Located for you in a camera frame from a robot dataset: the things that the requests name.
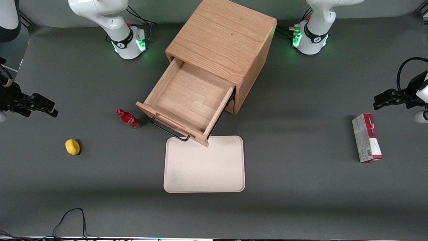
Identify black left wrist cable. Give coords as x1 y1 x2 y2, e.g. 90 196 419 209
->
397 57 428 96

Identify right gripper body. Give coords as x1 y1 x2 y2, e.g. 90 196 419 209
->
0 82 34 118

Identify yellow lemon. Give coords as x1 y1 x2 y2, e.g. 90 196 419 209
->
65 139 81 155

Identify black frame strut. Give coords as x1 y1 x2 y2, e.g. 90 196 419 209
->
18 9 35 27

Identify black looped floor cable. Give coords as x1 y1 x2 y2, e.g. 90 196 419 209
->
52 208 101 240

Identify black arm base cables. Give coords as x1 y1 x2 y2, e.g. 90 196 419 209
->
126 5 157 43
276 7 313 39

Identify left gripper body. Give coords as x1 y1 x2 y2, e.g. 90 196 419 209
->
399 71 428 109

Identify black right arm base cables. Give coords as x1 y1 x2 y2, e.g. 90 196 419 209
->
126 5 157 43

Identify beige plastic tray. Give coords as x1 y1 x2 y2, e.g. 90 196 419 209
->
163 136 245 193

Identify red cola bottle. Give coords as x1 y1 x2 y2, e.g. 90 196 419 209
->
116 108 141 130

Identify wooden drawer with black handle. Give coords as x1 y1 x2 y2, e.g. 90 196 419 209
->
135 58 236 148

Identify wooden drawer cabinet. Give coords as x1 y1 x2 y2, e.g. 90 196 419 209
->
165 0 278 115

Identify black left arm base cables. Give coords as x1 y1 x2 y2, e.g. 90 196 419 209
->
276 7 313 39

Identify grey and red carton box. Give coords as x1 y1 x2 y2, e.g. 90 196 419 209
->
352 113 383 163

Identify grey table mat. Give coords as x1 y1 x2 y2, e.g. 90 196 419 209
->
0 13 428 239

